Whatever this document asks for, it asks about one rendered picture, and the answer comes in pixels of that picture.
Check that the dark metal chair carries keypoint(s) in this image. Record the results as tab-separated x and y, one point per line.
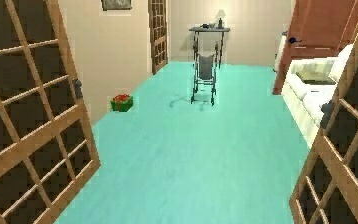
205	70

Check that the green box with red top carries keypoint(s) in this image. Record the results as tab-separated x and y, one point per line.
122	102

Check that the wooden glazed lattice door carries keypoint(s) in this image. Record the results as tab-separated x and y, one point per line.
343	173
159	40
30	143

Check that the dark grey side table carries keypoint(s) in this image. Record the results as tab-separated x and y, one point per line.
209	30

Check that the small dark object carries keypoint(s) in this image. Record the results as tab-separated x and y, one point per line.
205	25

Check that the white shade table lamp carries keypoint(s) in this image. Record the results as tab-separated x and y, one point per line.
220	16

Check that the white sofa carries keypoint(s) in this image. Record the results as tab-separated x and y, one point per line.
307	96

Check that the dark cushion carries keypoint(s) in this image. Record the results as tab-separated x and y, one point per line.
326	115

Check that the reddish brown room door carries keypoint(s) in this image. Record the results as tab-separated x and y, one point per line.
315	33

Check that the white pillow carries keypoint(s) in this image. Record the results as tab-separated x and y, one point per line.
340	63

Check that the framed wall picture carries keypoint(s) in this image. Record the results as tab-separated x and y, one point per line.
116	4

